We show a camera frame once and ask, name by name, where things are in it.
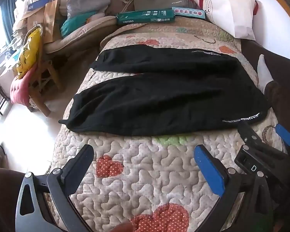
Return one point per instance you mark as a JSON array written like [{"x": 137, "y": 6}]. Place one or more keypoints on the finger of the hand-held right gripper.
[
  {"x": 284, "y": 134},
  {"x": 255, "y": 140}
]

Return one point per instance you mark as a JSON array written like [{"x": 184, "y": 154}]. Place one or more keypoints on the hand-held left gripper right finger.
[{"x": 209, "y": 171}]

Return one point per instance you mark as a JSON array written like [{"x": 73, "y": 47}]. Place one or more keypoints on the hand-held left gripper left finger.
[{"x": 79, "y": 160}]

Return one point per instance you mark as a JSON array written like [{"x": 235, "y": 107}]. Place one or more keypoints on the black pants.
[{"x": 159, "y": 96}]

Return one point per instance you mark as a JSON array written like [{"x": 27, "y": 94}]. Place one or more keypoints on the person's leg in brown trousers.
[{"x": 282, "y": 101}]

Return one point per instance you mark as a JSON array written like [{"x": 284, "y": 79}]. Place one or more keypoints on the quilted heart-print blanket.
[{"x": 147, "y": 169}]

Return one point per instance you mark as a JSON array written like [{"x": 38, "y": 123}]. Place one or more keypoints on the person's foot in white sock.
[{"x": 263, "y": 75}]

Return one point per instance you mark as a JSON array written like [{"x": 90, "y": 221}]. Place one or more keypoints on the wooden chair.
[{"x": 44, "y": 77}]

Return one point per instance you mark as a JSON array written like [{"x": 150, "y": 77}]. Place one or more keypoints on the pink cushion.
[{"x": 20, "y": 89}]

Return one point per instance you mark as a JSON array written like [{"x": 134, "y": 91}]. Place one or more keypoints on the yellow cushion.
[{"x": 29, "y": 53}]

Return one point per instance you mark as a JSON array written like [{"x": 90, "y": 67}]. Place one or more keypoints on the beige lounge cushion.
[{"x": 87, "y": 32}]

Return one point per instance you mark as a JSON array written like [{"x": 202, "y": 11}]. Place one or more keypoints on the teal cloth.
[{"x": 75, "y": 23}]

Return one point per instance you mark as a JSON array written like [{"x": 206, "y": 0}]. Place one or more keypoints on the brown paper bag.
[{"x": 50, "y": 21}]

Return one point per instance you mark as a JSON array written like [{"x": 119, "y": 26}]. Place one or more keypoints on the pastel patterned flat box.
[{"x": 188, "y": 12}]

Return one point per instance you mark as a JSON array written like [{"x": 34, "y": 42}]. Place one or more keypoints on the cardboard box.
[{"x": 35, "y": 19}]

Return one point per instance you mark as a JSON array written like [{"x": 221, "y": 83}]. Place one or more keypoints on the blue box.
[{"x": 40, "y": 3}]

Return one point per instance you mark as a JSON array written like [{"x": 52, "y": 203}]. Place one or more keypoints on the teal curtain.
[{"x": 8, "y": 7}]

